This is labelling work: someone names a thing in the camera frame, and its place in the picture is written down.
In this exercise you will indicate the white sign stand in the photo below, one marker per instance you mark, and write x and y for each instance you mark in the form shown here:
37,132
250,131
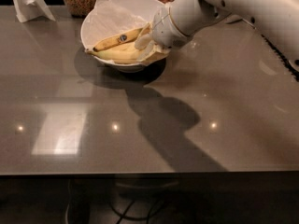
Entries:
27,10
235,18

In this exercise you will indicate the right white sign stand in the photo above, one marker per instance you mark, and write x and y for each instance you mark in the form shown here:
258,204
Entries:
235,18

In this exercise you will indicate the banana with blue sticker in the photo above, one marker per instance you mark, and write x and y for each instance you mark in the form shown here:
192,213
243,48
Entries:
118,39

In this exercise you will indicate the white paper liner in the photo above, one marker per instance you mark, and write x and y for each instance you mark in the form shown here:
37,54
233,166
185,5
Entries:
111,17

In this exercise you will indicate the left white sign stand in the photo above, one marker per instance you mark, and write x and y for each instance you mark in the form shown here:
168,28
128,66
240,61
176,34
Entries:
27,10

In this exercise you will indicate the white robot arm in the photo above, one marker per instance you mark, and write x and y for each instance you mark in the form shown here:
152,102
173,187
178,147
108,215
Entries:
175,24

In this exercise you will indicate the large front yellow banana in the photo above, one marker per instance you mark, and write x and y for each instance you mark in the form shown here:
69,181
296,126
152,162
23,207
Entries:
121,54

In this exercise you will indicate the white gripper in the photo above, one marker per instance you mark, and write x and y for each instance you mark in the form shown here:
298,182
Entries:
165,28

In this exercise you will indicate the white ceramic bowl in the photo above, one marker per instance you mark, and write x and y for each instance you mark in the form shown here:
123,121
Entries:
135,67

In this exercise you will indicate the black rubber mat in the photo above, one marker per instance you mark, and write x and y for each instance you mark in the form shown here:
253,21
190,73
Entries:
293,69

